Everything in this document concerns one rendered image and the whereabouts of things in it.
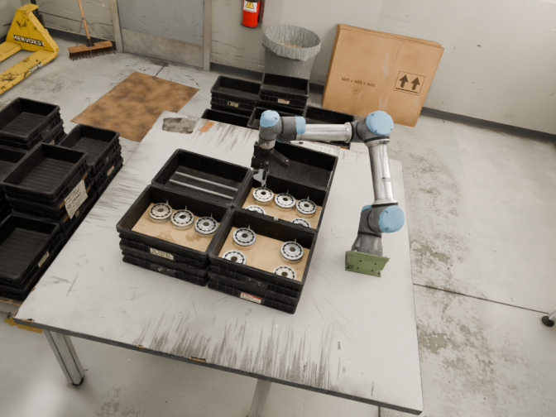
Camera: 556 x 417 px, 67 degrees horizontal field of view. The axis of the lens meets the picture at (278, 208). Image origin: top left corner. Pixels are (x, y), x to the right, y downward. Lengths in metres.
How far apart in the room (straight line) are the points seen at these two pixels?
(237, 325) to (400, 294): 0.77
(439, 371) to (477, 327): 0.47
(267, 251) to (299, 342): 0.40
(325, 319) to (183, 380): 0.93
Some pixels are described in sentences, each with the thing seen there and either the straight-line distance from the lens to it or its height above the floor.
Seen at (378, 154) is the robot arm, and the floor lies 1.21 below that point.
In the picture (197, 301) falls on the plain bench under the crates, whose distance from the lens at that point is 1.83.
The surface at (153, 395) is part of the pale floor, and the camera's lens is 2.42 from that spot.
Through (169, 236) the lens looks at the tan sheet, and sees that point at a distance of 1.88.
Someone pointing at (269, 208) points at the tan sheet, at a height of 0.83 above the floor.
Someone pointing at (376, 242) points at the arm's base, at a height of 0.86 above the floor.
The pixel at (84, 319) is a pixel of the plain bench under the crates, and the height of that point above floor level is 0.70.
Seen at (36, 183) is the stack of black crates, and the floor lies 0.49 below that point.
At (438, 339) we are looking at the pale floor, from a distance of 2.91.
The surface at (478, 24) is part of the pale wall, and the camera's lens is 4.73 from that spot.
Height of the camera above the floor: 2.23
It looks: 43 degrees down
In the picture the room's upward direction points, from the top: 11 degrees clockwise
